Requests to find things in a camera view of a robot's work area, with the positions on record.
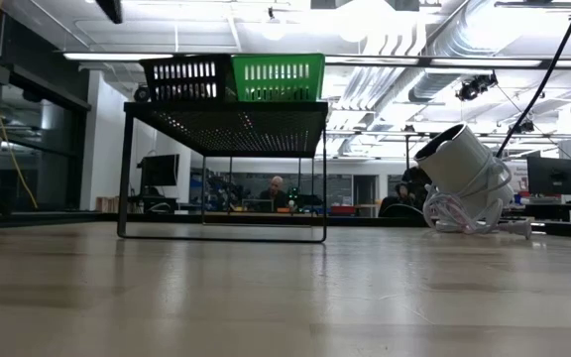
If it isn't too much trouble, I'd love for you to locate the green plastic basket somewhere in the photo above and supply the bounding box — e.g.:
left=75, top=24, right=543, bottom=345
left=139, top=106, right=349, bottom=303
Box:
left=230, top=53, right=326, bottom=103

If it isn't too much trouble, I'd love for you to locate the black mesh tray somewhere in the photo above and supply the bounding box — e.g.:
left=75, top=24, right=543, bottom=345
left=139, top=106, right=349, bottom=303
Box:
left=139, top=53, right=233, bottom=103

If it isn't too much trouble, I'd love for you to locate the white desk lamp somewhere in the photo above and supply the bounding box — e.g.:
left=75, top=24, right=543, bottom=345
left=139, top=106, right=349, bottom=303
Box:
left=412, top=123, right=515, bottom=234

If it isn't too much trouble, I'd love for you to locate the person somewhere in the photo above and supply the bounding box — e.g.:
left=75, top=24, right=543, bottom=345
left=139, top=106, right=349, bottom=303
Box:
left=259, top=175, right=291, bottom=212
left=378, top=166, right=435, bottom=219

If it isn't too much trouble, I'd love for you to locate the black perforated metal shelf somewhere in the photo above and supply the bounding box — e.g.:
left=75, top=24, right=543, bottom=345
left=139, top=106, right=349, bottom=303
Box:
left=116, top=100, right=330, bottom=244

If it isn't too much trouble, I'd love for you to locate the black computer monitor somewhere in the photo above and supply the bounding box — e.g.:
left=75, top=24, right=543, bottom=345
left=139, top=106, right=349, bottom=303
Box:
left=526, top=156, right=571, bottom=196
left=139, top=153, right=181, bottom=188

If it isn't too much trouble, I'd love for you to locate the long ceiling light bar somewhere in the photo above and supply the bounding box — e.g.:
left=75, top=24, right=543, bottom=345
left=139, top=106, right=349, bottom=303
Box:
left=61, top=52, right=571, bottom=69

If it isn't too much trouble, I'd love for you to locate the black ceiling light cluster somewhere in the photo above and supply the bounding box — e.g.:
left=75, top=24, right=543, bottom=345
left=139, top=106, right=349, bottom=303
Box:
left=455, top=71, right=499, bottom=102

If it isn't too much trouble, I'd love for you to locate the silver ceiling air duct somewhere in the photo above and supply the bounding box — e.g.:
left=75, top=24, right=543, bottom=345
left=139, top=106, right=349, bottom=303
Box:
left=406, top=9, right=510, bottom=103

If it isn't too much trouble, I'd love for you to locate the white lamp cable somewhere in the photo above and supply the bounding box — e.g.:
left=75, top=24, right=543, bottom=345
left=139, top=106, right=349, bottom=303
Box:
left=421, top=148, right=535, bottom=241

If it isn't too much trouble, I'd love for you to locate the yellow extension cord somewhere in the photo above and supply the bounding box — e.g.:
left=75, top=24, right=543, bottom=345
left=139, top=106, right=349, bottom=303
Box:
left=0, top=0, right=39, bottom=209

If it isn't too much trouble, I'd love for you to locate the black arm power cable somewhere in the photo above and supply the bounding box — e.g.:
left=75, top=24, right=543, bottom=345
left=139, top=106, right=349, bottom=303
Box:
left=496, top=0, right=571, bottom=159

